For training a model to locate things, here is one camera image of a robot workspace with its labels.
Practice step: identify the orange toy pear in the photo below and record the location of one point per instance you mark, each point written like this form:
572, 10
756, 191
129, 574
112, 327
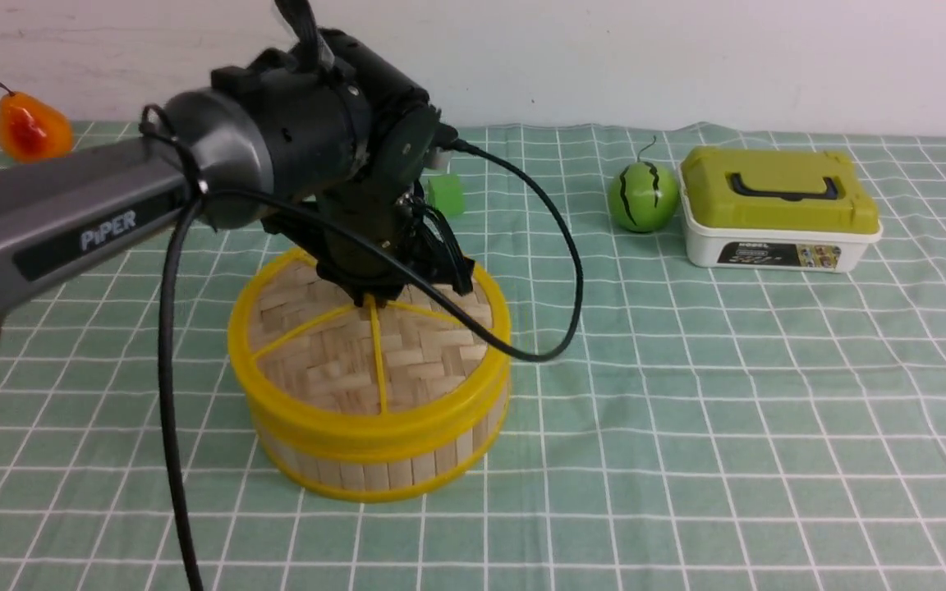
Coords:
30, 130

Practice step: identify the green toy watermelon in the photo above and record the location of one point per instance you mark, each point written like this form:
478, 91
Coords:
644, 195

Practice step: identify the yellow bamboo steamer basket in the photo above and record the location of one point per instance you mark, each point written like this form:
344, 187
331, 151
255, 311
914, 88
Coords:
400, 467

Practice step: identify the yellow bamboo steamer lid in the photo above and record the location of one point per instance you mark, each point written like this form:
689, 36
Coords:
326, 370

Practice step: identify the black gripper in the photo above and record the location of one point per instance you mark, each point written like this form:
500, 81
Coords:
390, 240

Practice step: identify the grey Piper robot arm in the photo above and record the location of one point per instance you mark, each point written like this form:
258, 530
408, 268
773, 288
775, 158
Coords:
329, 157

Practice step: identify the green white plastic toolbox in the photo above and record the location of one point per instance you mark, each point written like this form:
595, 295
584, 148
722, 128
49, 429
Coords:
785, 209

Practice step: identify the green foam cube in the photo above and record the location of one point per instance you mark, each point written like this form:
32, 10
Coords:
445, 193

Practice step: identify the green checkered tablecloth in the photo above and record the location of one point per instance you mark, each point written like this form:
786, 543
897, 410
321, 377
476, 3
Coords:
708, 429

